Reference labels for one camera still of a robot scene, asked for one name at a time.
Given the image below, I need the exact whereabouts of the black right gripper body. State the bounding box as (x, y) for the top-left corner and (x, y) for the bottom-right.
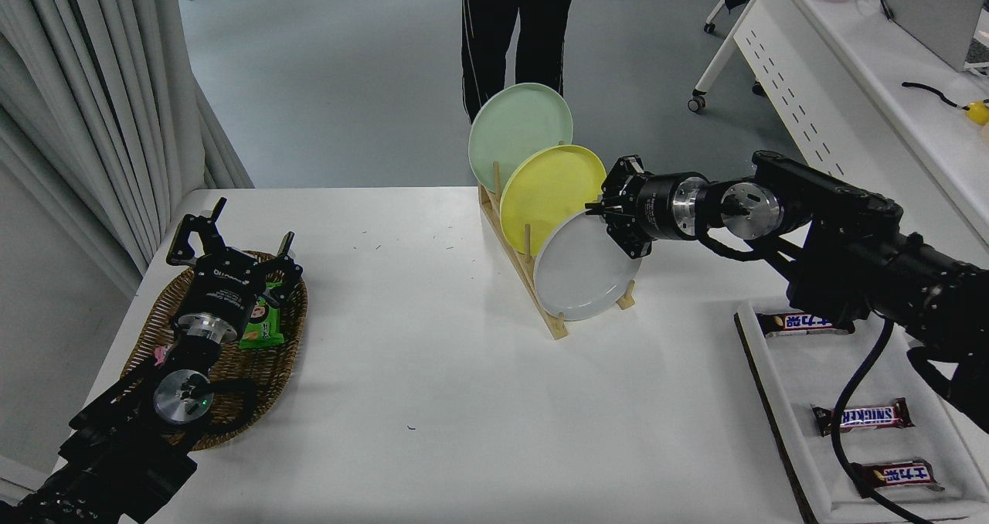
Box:
(627, 172), (685, 240)

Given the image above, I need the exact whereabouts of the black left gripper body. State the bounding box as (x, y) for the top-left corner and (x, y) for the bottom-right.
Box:
(185, 249), (264, 326)

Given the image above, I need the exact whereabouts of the grey plate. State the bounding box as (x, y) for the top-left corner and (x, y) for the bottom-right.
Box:
(532, 209), (644, 322)

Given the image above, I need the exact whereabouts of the yellow plate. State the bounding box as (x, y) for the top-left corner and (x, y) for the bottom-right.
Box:
(499, 145), (607, 257)

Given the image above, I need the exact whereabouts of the wooden plate rack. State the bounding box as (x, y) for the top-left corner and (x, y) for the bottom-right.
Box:
(477, 161), (637, 340)

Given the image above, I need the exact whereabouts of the pale green plate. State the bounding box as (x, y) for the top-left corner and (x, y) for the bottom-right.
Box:
(468, 83), (574, 195)

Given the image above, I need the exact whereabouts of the green snack packet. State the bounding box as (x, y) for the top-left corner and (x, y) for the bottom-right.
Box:
(239, 281), (285, 349)

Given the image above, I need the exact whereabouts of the brown wicker basket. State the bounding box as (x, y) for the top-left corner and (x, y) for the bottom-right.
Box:
(122, 250), (308, 451)

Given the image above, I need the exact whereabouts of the Snickers bar with Chinese print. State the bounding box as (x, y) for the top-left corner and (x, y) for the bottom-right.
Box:
(852, 459), (945, 498)
(757, 311), (856, 337)

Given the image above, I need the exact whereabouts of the grey curtain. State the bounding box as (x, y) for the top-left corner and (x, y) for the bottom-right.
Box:
(0, 0), (254, 297)

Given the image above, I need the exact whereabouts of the white tray with brown edge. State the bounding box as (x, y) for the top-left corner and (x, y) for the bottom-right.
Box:
(732, 298), (989, 524)

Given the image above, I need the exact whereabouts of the white desk with slotted panel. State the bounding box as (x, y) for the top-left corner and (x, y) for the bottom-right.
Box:
(688, 0), (989, 250)

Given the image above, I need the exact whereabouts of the Snickers bar with Latin print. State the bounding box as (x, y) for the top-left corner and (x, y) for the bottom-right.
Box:
(811, 398), (915, 437)

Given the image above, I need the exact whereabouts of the grey box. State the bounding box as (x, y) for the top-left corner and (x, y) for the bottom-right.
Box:
(881, 0), (987, 73)

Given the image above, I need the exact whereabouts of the black cable with yellow plug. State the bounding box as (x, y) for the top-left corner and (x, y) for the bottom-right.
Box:
(901, 81), (970, 111)

